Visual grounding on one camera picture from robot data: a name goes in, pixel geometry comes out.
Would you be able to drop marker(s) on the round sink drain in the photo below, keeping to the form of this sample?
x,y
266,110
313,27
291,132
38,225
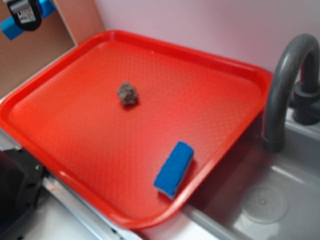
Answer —
x,y
263,204

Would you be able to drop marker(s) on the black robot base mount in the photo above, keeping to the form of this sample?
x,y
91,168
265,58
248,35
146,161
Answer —
x,y
20,180

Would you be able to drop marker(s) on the brown cardboard panel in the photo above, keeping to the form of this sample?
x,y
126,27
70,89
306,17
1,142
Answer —
x,y
70,24

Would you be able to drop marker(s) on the blue sponge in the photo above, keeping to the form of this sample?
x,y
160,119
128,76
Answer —
x,y
174,170

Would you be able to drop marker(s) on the grey curved faucet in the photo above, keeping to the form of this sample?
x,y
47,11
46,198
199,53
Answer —
x,y
295,84

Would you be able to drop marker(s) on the blue rectangular block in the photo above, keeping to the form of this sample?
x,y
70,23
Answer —
x,y
11,30

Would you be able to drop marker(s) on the brown grey rock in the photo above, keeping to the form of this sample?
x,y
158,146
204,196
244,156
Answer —
x,y
127,94

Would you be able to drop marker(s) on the red plastic tray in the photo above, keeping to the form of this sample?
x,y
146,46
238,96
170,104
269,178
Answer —
x,y
70,118

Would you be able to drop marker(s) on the grey sink basin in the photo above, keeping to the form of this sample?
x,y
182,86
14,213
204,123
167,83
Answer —
x,y
216,204

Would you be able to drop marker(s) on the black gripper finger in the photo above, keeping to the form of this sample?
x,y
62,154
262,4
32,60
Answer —
x,y
26,14

